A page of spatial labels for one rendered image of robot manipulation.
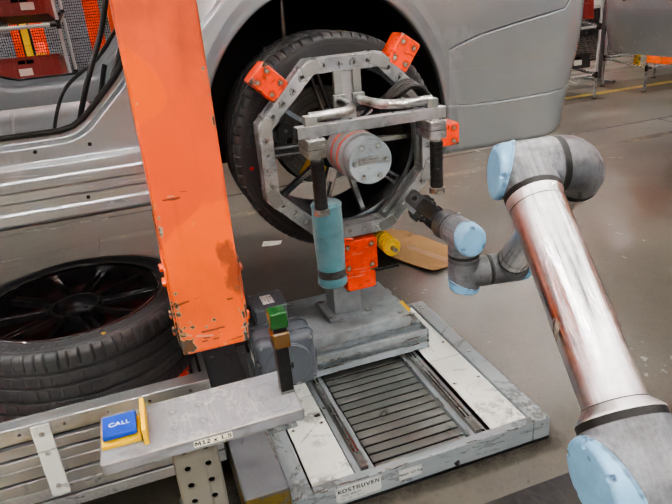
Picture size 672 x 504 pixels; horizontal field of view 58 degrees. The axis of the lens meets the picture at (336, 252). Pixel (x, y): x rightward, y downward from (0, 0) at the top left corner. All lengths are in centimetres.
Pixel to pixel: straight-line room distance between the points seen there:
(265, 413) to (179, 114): 66
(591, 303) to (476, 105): 117
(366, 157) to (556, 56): 91
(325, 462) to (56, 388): 74
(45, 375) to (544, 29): 186
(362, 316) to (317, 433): 48
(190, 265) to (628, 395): 91
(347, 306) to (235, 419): 89
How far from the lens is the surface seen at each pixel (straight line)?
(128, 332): 173
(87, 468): 177
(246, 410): 141
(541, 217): 121
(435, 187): 172
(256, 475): 173
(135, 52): 131
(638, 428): 107
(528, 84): 228
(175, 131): 133
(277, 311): 134
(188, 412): 145
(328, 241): 174
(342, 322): 214
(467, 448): 187
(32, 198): 190
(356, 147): 167
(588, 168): 133
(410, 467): 180
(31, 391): 179
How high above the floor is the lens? 129
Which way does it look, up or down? 23 degrees down
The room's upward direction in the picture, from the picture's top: 5 degrees counter-clockwise
